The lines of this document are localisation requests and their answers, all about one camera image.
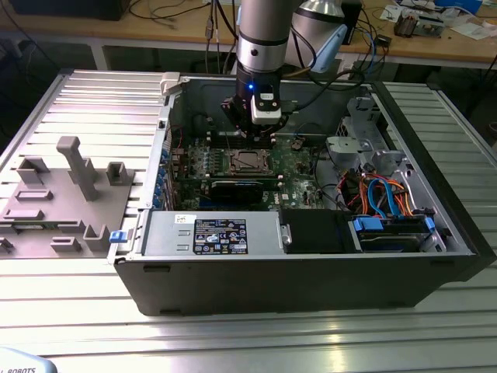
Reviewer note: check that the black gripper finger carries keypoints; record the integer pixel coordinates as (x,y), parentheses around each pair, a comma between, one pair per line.
(280,122)
(238,116)

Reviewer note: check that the thin metal locking lever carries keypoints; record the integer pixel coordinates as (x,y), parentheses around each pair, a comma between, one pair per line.
(230,144)

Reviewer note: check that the silver CPU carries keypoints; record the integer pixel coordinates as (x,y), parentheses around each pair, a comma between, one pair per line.
(249,160)

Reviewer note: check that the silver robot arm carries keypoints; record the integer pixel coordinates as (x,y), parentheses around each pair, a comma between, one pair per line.
(264,39)

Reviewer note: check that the CPU socket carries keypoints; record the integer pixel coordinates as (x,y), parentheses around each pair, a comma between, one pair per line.
(234,170)

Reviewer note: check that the round coin cell battery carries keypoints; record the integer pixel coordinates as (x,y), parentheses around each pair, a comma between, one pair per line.
(296,145)

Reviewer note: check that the green motherboard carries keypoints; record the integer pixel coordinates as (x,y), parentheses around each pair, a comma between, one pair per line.
(295,182)

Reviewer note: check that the grey metal drive cage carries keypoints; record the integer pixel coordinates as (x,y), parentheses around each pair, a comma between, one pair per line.
(345,145)

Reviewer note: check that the black graphics card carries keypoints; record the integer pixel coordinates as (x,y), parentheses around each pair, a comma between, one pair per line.
(237,190)

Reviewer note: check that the grey case latch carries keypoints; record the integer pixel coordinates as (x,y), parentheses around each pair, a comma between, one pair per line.
(171,81)

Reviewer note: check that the black upright box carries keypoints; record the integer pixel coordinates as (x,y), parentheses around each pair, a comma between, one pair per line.
(355,23)

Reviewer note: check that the black plastic shroud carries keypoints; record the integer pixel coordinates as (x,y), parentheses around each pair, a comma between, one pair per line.
(314,231)

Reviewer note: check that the black power adapter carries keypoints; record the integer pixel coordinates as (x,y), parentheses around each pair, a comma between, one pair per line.
(383,40)

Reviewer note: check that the grey power supply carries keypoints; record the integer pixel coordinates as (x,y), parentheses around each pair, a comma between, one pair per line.
(167,233)

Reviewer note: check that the hard disk in blue carrier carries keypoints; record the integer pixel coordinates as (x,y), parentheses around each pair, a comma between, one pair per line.
(370,225)

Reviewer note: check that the wooden workbench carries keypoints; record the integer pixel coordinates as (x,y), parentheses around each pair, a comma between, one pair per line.
(116,31)

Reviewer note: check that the metal heat sink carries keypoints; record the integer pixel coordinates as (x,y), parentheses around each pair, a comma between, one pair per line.
(405,25)

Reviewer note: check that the black PC case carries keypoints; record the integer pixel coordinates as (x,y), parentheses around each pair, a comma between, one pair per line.
(272,287)

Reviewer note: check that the blue plastic tab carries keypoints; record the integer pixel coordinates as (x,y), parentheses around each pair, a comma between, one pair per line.
(118,237)

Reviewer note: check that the grey metal part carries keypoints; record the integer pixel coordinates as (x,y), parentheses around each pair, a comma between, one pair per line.
(431,25)

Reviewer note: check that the black flat device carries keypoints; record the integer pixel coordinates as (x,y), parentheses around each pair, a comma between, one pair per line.
(70,8)

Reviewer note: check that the grey parts rack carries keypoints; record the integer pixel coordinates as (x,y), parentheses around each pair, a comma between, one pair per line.
(58,217)

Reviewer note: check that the blue box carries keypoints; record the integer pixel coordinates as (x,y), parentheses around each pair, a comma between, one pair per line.
(458,4)

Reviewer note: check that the white paper sheets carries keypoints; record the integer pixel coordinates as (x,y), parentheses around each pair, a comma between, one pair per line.
(471,29)

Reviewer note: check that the pale blue teach pendant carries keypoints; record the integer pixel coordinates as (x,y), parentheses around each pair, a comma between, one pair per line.
(23,361)

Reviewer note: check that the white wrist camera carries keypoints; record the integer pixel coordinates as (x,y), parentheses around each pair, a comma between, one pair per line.
(266,114)

